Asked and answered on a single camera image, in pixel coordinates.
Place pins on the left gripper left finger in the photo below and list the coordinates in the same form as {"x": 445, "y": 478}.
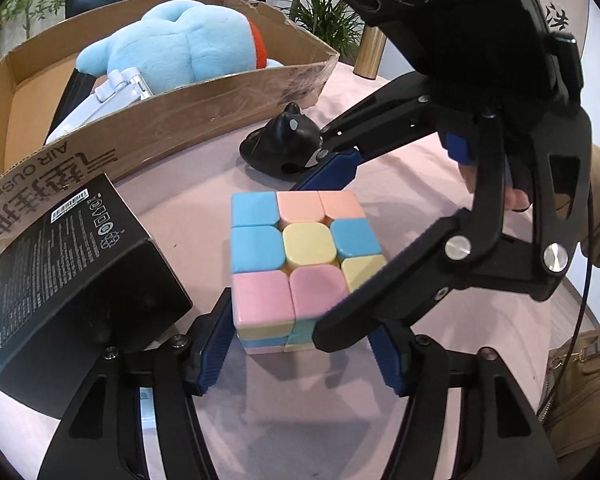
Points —
{"x": 100, "y": 435}

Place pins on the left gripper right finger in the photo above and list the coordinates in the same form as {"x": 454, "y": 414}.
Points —
{"x": 499, "y": 436}

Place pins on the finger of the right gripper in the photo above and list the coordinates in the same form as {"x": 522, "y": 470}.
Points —
{"x": 334, "y": 174}

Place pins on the pastel rubik's cube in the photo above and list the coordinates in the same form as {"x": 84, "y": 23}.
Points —
{"x": 294, "y": 255}

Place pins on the black cat figurine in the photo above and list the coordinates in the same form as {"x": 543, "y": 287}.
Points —
{"x": 285, "y": 146}

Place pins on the gold cylinder plant pot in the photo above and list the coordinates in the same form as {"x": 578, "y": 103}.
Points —
{"x": 370, "y": 51}

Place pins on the black product box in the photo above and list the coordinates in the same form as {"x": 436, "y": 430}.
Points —
{"x": 83, "y": 278}

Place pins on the green potted plant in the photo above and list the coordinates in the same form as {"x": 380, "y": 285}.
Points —
{"x": 332, "y": 21}

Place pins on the blue plush toy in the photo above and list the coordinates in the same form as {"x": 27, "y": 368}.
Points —
{"x": 178, "y": 43}

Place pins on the brown cardboard box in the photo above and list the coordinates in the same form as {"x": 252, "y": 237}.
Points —
{"x": 36, "y": 174}

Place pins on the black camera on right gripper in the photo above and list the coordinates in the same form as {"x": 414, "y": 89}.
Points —
{"x": 476, "y": 54}

